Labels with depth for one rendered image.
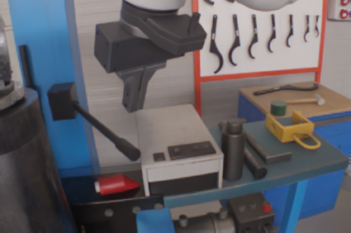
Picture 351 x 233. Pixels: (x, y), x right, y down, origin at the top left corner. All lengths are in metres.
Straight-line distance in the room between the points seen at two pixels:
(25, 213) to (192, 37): 0.43
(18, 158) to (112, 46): 0.27
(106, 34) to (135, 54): 0.05
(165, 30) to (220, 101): 2.51
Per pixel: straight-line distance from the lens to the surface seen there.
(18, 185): 0.53
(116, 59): 0.35
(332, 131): 1.97
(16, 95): 0.52
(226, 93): 2.78
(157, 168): 0.78
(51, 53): 0.89
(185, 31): 0.30
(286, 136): 1.15
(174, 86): 2.61
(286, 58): 2.95
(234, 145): 0.83
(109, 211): 0.86
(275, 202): 2.05
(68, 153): 1.02
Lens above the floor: 1.62
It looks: 21 degrees down
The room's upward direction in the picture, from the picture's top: 3 degrees counter-clockwise
